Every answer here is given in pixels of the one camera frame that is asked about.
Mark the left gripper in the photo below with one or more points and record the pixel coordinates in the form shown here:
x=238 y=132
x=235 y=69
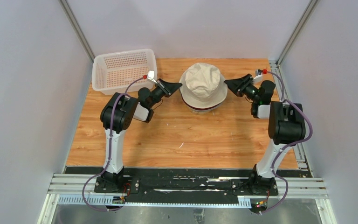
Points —
x=167 y=88

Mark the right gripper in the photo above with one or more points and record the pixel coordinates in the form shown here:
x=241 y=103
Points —
x=237 y=86

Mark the cream hat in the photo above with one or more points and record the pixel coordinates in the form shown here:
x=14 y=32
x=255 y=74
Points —
x=203 y=85

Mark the grey hat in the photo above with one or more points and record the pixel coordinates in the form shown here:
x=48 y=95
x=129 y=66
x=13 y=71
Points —
x=200 y=111

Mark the dark red hat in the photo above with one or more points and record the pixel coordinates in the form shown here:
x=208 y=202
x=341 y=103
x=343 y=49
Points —
x=202 y=109

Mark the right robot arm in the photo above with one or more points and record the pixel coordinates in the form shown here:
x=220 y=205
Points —
x=286 y=128

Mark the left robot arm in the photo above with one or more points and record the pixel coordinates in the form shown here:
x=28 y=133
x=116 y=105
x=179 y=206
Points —
x=116 y=118

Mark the white plastic basket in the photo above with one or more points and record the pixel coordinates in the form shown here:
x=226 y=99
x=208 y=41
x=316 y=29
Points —
x=121 y=71

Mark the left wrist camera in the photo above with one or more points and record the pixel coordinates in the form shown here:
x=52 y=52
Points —
x=152 y=77

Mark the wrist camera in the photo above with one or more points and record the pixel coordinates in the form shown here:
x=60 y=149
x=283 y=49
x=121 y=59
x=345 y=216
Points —
x=258 y=76
x=152 y=77

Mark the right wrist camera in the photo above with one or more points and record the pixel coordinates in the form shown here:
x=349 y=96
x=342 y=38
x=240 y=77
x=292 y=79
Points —
x=258 y=76

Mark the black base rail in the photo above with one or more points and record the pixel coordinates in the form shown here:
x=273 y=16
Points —
x=181 y=188

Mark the right aluminium frame post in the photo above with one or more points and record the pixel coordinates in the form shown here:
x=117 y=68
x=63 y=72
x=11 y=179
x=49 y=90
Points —
x=298 y=28

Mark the aluminium frame post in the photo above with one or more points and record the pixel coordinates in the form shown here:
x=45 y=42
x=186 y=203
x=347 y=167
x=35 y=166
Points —
x=298 y=28
x=77 y=28

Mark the left aluminium frame post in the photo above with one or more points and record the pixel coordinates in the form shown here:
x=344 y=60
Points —
x=77 y=28

